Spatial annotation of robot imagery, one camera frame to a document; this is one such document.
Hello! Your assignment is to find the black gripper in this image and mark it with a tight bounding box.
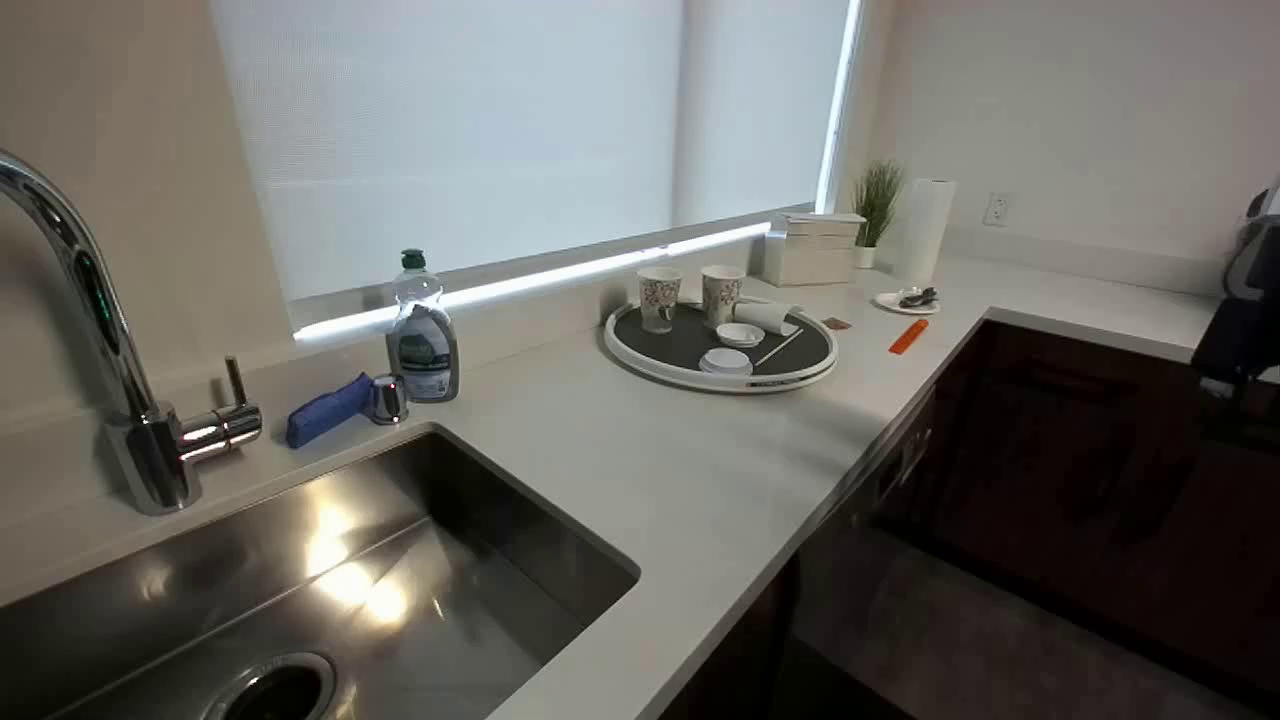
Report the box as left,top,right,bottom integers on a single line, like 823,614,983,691
1187,302,1280,403

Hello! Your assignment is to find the dark wood corner cabinet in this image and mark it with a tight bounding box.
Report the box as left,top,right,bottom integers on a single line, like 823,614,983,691
916,317,1280,704

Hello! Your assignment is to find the white paper towel roll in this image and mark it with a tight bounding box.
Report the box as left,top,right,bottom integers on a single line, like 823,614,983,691
888,175,961,291

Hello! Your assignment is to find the small white plate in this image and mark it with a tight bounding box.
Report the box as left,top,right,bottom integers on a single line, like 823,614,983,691
871,285,945,321

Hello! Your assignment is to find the small green potted plant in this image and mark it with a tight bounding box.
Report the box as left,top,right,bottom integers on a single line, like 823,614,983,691
854,160,905,278

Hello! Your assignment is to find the white rectangular container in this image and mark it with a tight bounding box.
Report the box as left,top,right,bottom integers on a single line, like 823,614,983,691
760,207,870,289

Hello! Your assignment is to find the wooden chopstick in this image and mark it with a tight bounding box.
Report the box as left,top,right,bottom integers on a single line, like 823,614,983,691
758,330,811,378

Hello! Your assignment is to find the folded white napkin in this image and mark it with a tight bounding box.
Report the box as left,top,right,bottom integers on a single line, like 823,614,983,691
736,295,805,337

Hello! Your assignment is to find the patterned paper cup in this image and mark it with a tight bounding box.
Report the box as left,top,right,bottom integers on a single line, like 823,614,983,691
631,268,685,337
702,266,752,331

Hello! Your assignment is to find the narrow white roller blind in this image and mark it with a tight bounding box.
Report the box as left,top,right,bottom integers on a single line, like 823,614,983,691
674,0,855,230

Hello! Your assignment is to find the round black white-rimmed tray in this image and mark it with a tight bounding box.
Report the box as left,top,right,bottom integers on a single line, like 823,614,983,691
600,291,846,397

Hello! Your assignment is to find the clear dish soap bottle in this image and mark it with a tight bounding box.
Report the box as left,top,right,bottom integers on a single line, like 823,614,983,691
383,245,464,407

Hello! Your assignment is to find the wide white roller blind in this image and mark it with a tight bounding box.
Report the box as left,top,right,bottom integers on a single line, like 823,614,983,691
206,0,693,303

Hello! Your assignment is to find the stainless steel sink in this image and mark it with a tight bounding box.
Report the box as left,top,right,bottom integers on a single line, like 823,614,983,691
0,421,645,720

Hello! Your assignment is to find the sink drain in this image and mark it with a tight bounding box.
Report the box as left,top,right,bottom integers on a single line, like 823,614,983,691
206,649,339,720

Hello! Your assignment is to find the chrome kitchen faucet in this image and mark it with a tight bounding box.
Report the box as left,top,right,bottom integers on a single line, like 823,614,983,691
0,149,267,516

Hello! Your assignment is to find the window ledge frame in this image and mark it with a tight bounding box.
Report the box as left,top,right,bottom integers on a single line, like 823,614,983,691
287,200,822,351

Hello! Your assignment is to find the blue handled dish brush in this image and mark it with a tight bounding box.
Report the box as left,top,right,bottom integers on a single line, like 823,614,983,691
280,367,414,451

